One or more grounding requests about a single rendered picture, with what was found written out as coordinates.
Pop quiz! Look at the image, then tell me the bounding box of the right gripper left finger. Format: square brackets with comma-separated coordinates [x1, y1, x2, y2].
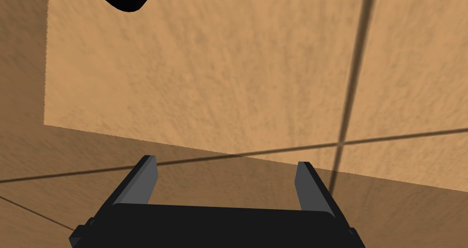
[105, 154, 159, 206]

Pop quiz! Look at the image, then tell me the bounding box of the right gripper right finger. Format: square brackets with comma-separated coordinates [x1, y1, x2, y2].
[294, 161, 341, 218]

